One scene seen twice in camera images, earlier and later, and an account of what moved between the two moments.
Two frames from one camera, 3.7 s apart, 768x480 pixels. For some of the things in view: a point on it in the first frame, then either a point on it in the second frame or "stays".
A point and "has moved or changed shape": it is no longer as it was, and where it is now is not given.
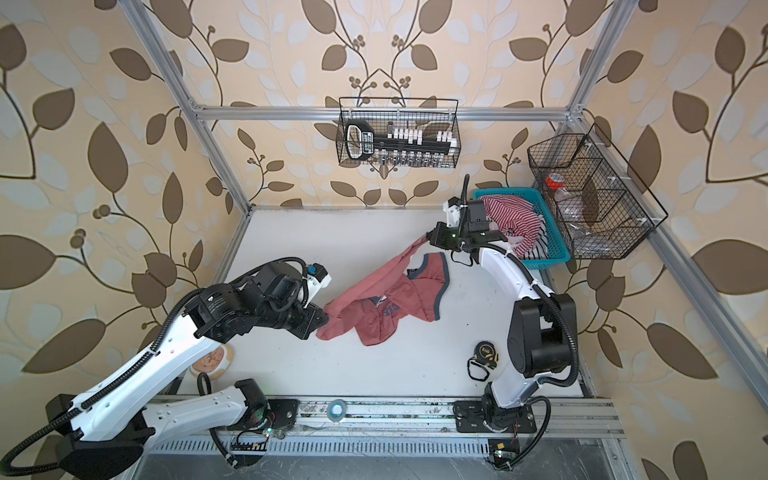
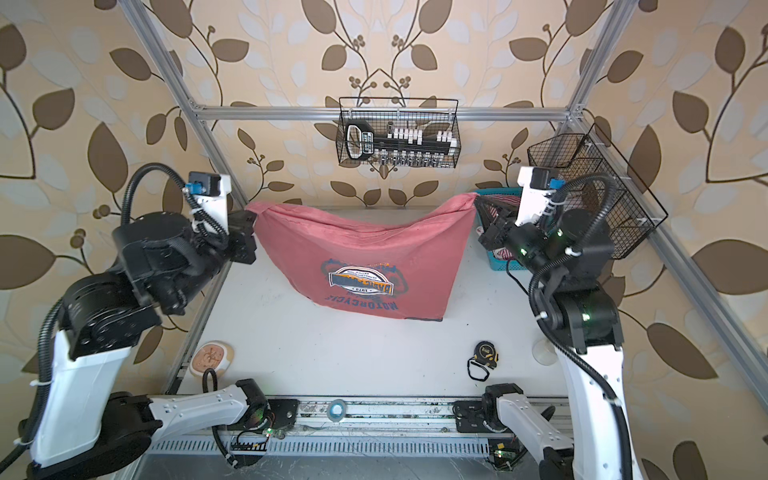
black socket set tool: [398, 147] stays
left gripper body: [290, 316] → [241, 238]
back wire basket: [398, 132] stays
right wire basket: [606, 208] stays
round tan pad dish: [215, 363] stays
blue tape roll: [336, 410] stays
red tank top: [386, 293] has moved or changed shape
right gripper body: [451, 238] → [525, 242]
